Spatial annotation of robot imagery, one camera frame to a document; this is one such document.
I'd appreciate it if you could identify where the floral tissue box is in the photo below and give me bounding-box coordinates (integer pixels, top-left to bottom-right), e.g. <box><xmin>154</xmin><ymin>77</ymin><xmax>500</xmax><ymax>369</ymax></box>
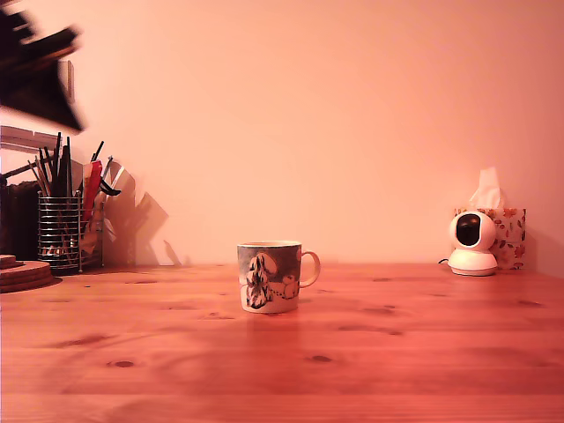
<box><xmin>454</xmin><ymin>207</ymin><xmax>528</xmax><ymax>271</ymax></box>

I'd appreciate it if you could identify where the small white round camera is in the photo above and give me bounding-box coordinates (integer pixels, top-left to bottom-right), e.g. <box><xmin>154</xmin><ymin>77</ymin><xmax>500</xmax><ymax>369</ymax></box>
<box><xmin>448</xmin><ymin>210</ymin><xmax>500</xmax><ymax>278</ymax></box>

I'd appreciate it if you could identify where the round wire utensil holder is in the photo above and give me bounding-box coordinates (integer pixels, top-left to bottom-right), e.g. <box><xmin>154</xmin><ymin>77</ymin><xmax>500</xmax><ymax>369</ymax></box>
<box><xmin>37</xmin><ymin>196</ymin><xmax>85</xmax><ymax>271</ymax></box>

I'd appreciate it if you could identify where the round cork trivet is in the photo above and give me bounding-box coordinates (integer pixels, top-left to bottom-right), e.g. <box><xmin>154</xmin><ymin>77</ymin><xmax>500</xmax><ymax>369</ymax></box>
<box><xmin>0</xmin><ymin>260</ymin><xmax>52</xmax><ymax>295</ymax></box>

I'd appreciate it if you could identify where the shiny metal utensil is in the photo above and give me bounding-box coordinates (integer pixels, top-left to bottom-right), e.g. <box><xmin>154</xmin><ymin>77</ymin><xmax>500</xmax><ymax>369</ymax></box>
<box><xmin>102</xmin><ymin>154</ymin><xmax>137</xmax><ymax>195</ymax></box>

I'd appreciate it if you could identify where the black curved utensil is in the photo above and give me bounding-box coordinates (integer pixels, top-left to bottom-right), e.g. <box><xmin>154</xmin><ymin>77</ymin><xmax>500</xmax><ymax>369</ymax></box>
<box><xmin>100</xmin><ymin>175</ymin><xmax>122</xmax><ymax>197</ymax></box>

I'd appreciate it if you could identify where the black flat kitchen utensil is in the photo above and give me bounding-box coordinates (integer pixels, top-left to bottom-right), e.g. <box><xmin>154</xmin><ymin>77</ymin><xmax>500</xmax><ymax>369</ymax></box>
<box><xmin>56</xmin><ymin>145</ymin><xmax>74</xmax><ymax>198</ymax></box>

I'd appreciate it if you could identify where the white wall switch plate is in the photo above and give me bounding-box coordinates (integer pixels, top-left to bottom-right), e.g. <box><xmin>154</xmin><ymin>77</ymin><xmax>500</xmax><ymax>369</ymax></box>
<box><xmin>59</xmin><ymin>59</ymin><xmax>76</xmax><ymax>106</ymax></box>

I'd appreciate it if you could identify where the cartoon print ceramic mug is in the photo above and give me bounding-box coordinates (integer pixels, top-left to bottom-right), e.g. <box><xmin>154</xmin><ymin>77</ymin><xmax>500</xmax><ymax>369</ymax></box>
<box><xmin>236</xmin><ymin>240</ymin><xmax>322</xmax><ymax>315</ymax></box>

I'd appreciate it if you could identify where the white paper tissue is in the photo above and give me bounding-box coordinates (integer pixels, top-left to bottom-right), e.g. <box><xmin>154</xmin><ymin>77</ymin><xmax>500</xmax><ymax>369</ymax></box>
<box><xmin>469</xmin><ymin>167</ymin><xmax>506</xmax><ymax>209</ymax></box>

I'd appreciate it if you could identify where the red kitchen utensil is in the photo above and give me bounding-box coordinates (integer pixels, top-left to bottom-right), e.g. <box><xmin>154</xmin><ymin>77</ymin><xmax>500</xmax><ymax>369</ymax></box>
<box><xmin>84</xmin><ymin>160</ymin><xmax>105</xmax><ymax>221</ymax></box>

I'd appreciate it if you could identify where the grey metal wall rail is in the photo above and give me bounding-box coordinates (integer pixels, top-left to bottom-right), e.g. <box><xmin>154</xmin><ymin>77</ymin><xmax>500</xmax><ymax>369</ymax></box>
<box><xmin>0</xmin><ymin>125</ymin><xmax>62</xmax><ymax>155</ymax></box>

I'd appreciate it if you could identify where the thin black stick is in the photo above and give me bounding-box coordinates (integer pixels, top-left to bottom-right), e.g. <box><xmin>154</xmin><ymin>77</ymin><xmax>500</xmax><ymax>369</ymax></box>
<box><xmin>51</xmin><ymin>130</ymin><xmax>63</xmax><ymax>177</ymax></box>

